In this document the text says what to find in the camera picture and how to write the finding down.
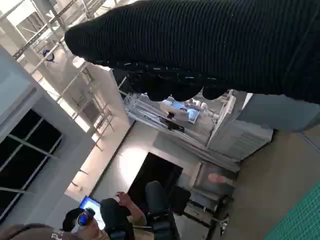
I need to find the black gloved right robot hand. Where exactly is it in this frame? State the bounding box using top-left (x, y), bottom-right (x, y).
top-left (64, 0), bottom-right (320, 106)

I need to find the blue and white box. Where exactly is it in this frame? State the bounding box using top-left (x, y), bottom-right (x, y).
top-left (159, 98), bottom-right (201, 125)

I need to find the white metal rack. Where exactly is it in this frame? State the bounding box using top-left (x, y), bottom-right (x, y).
top-left (123, 91), bottom-right (241, 173)

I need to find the white cabinet with mesh panel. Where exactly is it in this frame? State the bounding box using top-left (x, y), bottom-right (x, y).
top-left (206, 94), bottom-right (275, 164)

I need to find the large black panel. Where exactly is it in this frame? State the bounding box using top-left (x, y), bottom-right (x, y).
top-left (126, 151), bottom-right (185, 209)

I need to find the black office chair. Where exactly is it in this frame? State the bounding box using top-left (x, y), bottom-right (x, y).
top-left (144, 180), bottom-right (231, 240)

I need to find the person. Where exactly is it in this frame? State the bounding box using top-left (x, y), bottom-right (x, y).
top-left (61, 191), bottom-right (149, 240)

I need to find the laptop screen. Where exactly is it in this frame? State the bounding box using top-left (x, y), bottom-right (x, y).
top-left (79, 195), bottom-right (108, 231)

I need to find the green cutting mat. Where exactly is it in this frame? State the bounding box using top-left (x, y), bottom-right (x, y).
top-left (264, 183), bottom-right (320, 240)

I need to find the dark window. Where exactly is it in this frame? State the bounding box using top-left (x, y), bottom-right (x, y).
top-left (0, 108), bottom-right (63, 219)

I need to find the white VR headset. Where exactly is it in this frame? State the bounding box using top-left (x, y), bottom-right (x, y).
top-left (71, 207), bottom-right (97, 234)

